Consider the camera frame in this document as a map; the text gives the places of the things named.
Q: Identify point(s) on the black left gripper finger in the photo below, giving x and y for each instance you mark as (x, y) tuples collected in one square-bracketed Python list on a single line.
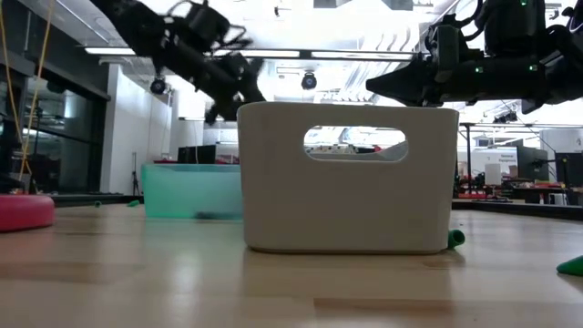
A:
[(239, 98)]

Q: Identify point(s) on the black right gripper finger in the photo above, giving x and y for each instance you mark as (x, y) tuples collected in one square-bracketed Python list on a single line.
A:
[(401, 84)]

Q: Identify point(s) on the grey plastic bin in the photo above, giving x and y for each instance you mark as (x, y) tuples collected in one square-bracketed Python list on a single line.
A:
[(348, 205)]

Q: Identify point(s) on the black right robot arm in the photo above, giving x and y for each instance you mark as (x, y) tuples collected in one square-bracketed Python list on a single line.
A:
[(533, 36)]

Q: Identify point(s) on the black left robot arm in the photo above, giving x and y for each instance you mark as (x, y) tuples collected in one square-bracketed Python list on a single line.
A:
[(136, 23)]

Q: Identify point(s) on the black ceiling spotlight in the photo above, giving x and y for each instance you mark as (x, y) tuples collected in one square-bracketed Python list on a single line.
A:
[(505, 117)]

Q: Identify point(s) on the black background box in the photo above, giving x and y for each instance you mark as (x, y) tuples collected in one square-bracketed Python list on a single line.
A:
[(196, 155)]

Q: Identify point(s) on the white sign board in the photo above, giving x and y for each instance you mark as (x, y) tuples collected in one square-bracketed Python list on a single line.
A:
[(505, 158)]

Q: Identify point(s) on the black background stand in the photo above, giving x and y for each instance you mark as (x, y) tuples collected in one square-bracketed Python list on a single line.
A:
[(468, 159)]

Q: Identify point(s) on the white box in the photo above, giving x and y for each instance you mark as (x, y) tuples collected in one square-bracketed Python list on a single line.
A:
[(492, 174)]

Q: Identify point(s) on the black computer monitor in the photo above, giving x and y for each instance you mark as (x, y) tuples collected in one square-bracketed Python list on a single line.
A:
[(532, 164), (569, 169)]

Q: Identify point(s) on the green plastic bin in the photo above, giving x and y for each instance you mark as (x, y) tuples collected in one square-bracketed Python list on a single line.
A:
[(191, 191)]

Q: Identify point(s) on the cluttered background workbench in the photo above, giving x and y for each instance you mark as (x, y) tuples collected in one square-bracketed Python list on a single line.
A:
[(510, 191)]

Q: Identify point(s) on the black tripod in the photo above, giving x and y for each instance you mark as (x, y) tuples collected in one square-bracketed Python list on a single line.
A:
[(135, 177)]

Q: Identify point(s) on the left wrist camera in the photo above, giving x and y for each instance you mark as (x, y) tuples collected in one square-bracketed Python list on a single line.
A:
[(205, 20)]

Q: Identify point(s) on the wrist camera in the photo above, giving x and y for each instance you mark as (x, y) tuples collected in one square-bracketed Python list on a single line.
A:
[(205, 20), (446, 43)]

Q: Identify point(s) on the black ceiling camera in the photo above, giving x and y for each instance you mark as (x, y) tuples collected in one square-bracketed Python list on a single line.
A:
[(158, 85), (309, 81)]

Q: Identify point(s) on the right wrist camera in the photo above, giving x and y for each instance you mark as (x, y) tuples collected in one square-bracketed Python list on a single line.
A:
[(446, 43)]

